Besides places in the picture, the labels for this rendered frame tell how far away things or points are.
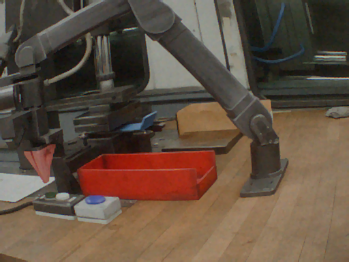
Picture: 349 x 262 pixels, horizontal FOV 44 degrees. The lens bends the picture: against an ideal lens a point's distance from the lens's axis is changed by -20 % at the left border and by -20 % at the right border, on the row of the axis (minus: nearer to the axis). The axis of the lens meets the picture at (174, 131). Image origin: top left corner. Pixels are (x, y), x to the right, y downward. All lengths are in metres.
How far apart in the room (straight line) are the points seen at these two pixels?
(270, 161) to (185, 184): 0.17
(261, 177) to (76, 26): 0.45
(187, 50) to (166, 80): 0.97
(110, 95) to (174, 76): 0.68
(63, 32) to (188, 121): 0.64
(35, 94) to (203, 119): 0.64
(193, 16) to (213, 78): 0.90
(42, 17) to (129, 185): 0.54
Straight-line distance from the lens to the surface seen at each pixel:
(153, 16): 0.86
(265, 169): 0.95
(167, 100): 1.82
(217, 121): 1.39
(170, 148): 1.25
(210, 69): 0.90
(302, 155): 1.11
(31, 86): 0.89
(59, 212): 0.91
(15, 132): 0.83
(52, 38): 0.88
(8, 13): 1.36
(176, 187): 0.93
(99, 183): 1.00
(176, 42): 0.88
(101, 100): 1.20
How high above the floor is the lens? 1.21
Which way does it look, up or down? 11 degrees down
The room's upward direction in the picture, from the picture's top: 8 degrees counter-clockwise
